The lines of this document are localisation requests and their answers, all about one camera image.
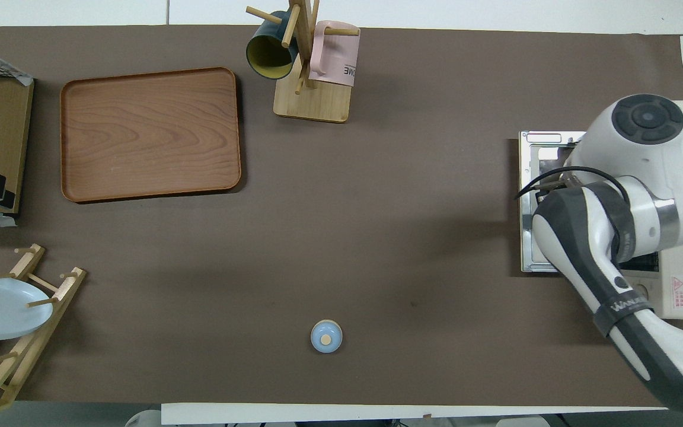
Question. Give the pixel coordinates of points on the pink mug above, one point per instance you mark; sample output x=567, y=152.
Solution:
x=335, y=59

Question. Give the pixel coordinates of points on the brown table mat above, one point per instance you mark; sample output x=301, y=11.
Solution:
x=377, y=207

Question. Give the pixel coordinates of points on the wooden plate rack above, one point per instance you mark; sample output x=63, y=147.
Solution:
x=69, y=287

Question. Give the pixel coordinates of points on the wooden mug tree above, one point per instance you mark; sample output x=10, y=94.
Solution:
x=318, y=107

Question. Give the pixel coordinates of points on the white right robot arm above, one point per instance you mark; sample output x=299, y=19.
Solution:
x=644, y=178

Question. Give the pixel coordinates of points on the brown wooden tray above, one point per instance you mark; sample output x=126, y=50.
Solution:
x=146, y=136

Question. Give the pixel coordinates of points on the small blue dome bell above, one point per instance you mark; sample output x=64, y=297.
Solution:
x=318, y=341

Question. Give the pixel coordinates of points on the dark blue mug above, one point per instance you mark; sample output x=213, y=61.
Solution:
x=267, y=53

